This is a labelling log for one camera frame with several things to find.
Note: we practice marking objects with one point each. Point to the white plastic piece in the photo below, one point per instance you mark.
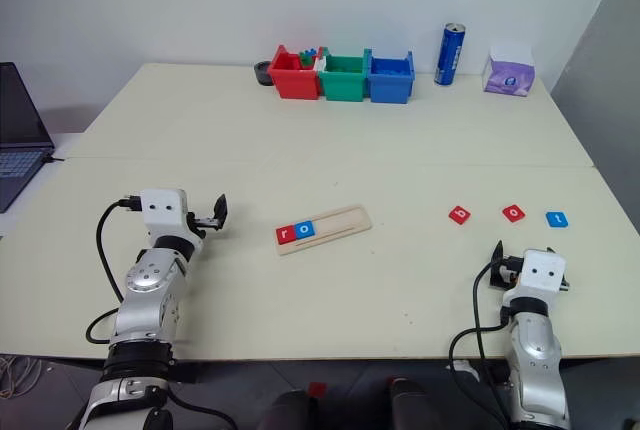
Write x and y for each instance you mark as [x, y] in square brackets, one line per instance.
[320, 61]

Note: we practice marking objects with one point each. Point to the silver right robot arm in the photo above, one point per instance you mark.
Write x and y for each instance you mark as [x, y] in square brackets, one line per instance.
[535, 345]

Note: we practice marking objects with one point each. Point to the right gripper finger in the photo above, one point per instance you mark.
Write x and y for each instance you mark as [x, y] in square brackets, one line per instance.
[496, 262]
[565, 284]

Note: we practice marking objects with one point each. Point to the red letter tile r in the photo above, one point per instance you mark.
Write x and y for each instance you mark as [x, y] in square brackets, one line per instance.
[285, 235]

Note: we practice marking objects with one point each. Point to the blue plastic bin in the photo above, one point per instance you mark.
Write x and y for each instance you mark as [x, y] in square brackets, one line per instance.
[390, 90]

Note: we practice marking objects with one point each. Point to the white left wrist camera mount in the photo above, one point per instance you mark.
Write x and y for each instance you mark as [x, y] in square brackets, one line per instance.
[162, 217]

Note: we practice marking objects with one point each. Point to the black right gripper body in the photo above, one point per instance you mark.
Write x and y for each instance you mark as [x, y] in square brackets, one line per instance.
[511, 270]

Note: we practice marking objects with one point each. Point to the green plastic bin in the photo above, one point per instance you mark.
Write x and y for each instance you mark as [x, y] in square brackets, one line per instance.
[342, 87]

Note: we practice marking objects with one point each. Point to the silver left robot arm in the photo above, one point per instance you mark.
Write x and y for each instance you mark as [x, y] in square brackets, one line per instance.
[145, 280]

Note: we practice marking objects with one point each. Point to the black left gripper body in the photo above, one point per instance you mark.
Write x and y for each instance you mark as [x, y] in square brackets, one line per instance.
[205, 224]

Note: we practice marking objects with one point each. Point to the small red object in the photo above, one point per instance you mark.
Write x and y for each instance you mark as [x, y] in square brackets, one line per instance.
[317, 390]

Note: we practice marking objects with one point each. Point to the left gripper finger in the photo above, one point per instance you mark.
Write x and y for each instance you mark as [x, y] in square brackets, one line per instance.
[220, 207]

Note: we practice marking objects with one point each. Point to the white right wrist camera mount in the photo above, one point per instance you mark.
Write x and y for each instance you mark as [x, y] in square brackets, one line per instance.
[542, 275]

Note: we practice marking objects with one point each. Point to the red letter tile o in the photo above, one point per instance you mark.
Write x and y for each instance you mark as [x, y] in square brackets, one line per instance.
[514, 213]

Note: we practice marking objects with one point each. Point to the dark rounded shape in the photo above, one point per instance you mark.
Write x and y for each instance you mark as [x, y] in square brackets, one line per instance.
[415, 405]
[290, 412]

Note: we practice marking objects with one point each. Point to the black round object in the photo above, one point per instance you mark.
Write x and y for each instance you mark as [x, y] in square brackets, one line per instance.
[261, 74]

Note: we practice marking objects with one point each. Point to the red letter tile b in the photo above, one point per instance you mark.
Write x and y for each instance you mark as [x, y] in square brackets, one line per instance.
[460, 215]

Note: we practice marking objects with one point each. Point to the blue letter tile t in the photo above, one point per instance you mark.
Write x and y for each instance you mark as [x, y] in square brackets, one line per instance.
[557, 219]

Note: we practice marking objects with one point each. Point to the blue letter tile o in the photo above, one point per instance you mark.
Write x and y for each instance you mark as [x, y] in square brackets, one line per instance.
[304, 230]

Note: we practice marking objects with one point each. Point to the blue drink can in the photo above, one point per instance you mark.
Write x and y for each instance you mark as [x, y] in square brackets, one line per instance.
[449, 57]

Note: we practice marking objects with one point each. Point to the blue toy brick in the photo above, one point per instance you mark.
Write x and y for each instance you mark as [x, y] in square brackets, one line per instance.
[313, 51]

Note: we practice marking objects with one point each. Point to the wooden letter tray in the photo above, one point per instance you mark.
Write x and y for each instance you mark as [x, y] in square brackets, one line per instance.
[345, 222]

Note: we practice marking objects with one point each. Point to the red plastic bin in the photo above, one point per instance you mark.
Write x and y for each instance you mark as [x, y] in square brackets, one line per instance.
[295, 82]

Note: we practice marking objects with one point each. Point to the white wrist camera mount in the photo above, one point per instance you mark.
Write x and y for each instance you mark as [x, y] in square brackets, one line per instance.
[162, 217]
[542, 275]

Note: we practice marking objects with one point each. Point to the green toy brick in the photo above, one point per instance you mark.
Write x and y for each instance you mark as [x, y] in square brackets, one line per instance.
[306, 61]

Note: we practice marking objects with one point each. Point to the purple tissue pack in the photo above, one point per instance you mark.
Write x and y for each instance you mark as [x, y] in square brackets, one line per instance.
[509, 77]

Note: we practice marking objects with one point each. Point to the dark laptop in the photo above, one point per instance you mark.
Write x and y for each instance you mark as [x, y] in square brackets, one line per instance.
[20, 115]

